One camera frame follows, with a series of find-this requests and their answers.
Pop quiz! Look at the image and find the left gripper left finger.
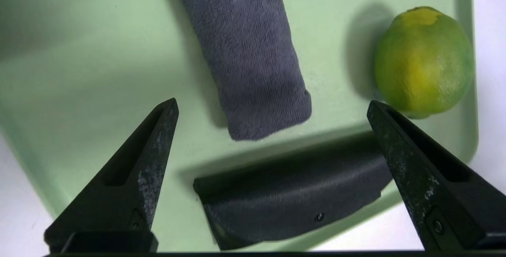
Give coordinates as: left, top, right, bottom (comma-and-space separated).
44, 98, 179, 249

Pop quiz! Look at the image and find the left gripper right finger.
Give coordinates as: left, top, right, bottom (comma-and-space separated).
367, 100, 506, 249

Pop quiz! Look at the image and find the black leather pouch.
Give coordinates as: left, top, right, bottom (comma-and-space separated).
193, 132, 396, 251

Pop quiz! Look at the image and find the grey towel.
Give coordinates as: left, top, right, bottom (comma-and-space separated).
170, 0, 313, 142

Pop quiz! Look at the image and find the green citrus fruit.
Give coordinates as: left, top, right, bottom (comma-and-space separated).
374, 6, 476, 120

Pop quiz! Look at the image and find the light green plastic tray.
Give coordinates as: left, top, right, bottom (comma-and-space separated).
0, 0, 480, 251

